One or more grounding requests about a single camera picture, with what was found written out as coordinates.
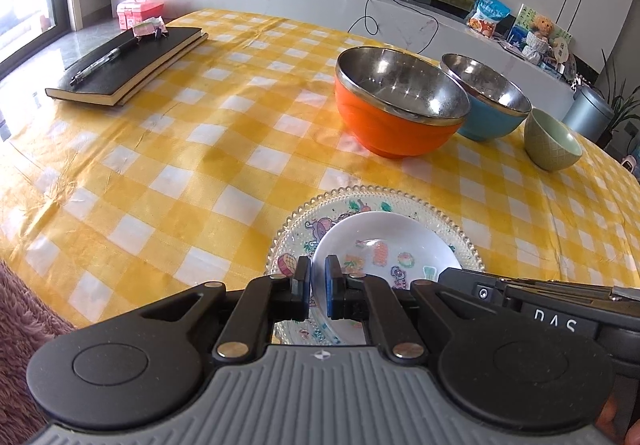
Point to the person's right hand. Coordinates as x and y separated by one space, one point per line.
625 425

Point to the long-leaf potted plant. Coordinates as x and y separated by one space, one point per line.
622 105

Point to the pink heater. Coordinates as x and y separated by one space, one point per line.
632 165

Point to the blue steel bowl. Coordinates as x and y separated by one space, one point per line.
490 125

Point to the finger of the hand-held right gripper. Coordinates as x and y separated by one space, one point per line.
465 282

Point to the small white printed plate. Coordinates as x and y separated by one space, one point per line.
390 235

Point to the white marble tv cabinet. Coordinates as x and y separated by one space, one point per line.
310 7

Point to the pink storage box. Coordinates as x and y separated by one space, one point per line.
140 12

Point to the clear glass printed plate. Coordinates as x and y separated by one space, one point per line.
300 235

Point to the black pen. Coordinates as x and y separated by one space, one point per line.
100 62

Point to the blue snack bag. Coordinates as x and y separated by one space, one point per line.
487 15

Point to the orange steel bowl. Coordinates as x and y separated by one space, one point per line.
380 125

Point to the yellow checked tablecloth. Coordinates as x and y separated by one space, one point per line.
175 165

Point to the green ceramic bowl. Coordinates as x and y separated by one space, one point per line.
545 150

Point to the green painting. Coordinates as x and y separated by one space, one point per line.
522 20

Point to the grey trash can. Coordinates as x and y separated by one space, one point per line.
587 112

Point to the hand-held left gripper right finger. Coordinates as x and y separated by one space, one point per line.
331 287

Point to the pink binder clip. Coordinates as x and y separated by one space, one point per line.
149 30

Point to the teddy bear bouquet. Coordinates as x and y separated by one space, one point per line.
537 42

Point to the black notebook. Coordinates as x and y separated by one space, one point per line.
140 62

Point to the white hand fan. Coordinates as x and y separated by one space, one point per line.
560 50

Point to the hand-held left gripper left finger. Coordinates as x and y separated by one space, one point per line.
302 287

